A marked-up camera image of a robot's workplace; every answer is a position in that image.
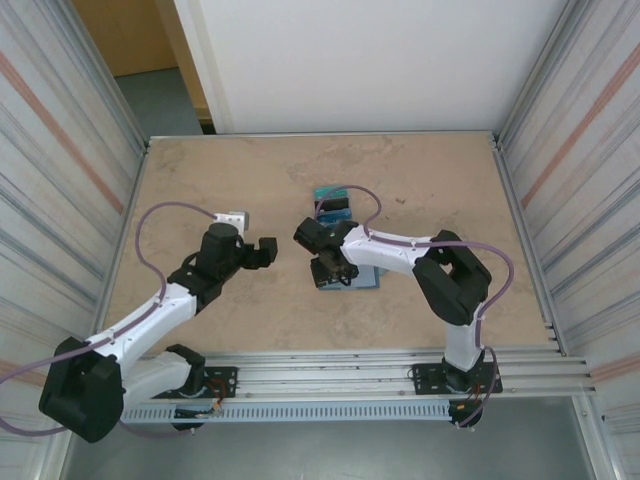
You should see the tan wooden door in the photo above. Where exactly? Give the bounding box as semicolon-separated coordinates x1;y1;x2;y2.
72;0;212;135

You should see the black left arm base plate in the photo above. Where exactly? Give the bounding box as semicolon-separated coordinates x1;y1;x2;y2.
192;366;239;400

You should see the red black wire bundle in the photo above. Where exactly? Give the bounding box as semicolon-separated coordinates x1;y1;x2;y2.
452;383;490;419
202;377;237;418

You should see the translucent enclosure side panel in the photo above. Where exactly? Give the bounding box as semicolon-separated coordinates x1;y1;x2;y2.
491;0;640;480
0;0;152;480

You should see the teal credit card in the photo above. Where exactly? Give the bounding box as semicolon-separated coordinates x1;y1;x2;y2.
312;185;352;202

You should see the slotted grey cable duct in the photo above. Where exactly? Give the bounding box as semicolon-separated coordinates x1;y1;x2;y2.
121;402;451;425

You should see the aluminium mounting rail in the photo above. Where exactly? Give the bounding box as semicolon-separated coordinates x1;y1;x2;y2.
57;348;599;402

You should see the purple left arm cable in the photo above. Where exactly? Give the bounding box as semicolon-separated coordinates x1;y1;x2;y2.
0;201;221;438

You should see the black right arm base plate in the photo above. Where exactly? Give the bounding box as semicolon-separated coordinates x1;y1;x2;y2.
411;362;502;397

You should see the blue card holder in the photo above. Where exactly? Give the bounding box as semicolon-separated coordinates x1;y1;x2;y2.
314;264;382;293

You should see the black credit card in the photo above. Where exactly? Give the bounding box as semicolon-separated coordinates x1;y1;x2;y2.
313;196;352;213

